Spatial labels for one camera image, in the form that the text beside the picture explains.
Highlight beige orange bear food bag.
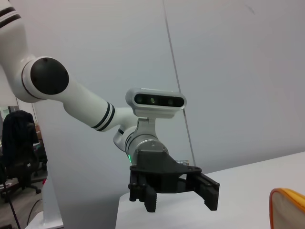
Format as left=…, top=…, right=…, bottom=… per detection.
left=269, top=187, right=305, bottom=229

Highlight brown cardboard box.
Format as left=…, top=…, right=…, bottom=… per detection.
left=34, top=122, right=45, bottom=144

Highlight black jacket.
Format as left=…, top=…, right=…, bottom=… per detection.
left=1, top=110, right=35, bottom=169

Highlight black office chair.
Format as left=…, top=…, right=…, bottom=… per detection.
left=4, top=119, right=48, bottom=197

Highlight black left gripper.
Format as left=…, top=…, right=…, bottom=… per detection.
left=129, top=150, right=220, bottom=212

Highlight black floor cable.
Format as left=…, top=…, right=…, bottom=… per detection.
left=0, top=180, right=21, bottom=229

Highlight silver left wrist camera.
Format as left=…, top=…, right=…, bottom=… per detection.
left=125, top=87, right=187, bottom=134

